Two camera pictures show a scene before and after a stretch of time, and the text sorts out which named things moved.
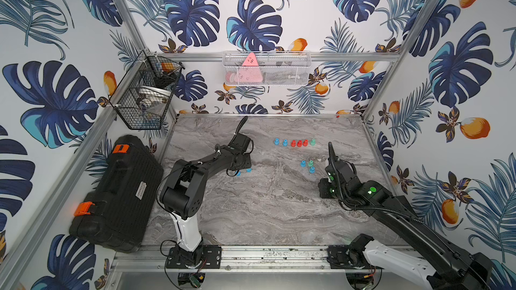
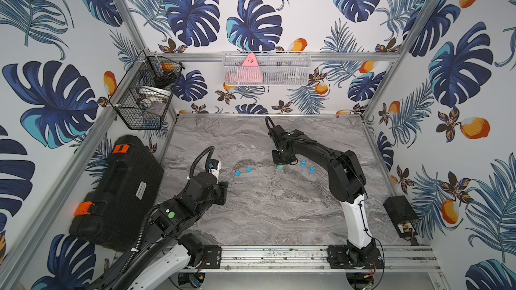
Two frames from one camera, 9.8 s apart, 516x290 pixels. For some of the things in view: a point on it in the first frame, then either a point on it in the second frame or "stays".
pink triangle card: (250, 71) stays
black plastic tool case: (115, 213) stays
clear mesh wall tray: (267, 68) stays
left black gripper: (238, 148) -> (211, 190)
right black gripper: (322, 185) -> (276, 161)
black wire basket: (142, 97) stays
